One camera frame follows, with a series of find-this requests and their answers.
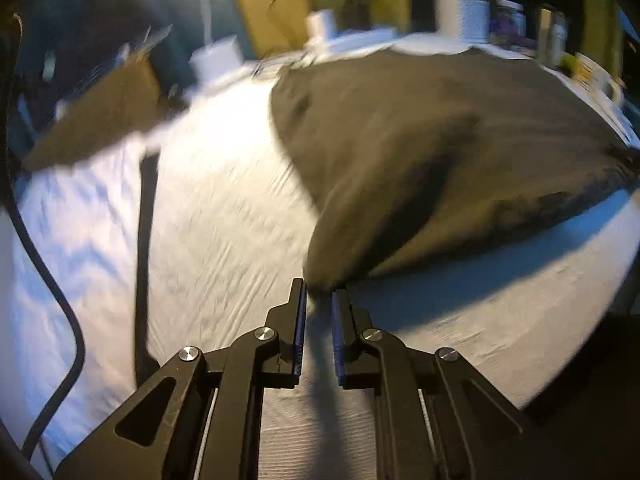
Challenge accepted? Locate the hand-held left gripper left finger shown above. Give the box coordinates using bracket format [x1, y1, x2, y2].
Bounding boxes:
[54, 278, 307, 480]

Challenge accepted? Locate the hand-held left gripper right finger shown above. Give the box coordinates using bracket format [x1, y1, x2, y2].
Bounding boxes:
[331, 287, 551, 480]

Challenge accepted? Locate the dark olive t-shirt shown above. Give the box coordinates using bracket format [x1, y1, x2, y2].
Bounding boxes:
[269, 44, 640, 294]

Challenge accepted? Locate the white crumpled sheet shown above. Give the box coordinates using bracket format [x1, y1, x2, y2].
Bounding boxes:
[0, 135, 146, 461]

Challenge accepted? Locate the white desk lamp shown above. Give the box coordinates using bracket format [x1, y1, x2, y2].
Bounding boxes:
[189, 0, 245, 81]

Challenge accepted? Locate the brown cardboard box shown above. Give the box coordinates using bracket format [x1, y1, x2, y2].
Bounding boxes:
[22, 52, 166, 171]

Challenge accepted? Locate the white power strip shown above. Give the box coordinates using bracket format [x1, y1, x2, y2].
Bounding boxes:
[304, 27, 401, 56]

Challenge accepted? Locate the white charger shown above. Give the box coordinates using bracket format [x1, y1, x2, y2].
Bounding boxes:
[305, 9, 337, 41]

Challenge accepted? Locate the white plastic basket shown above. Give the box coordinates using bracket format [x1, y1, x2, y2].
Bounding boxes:
[434, 0, 490, 44]

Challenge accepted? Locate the clear jar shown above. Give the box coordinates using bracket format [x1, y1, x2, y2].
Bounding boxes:
[494, 0, 526, 36]

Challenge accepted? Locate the white bear print mug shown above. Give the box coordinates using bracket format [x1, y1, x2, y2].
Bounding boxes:
[572, 52, 626, 106]

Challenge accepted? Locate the steel tumbler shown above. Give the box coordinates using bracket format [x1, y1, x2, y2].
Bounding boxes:
[534, 3, 569, 69]

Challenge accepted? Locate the black strap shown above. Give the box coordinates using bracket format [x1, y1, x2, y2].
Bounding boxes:
[133, 152, 161, 384]

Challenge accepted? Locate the thick black cable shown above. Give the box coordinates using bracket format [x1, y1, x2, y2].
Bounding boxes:
[0, 125, 86, 456]

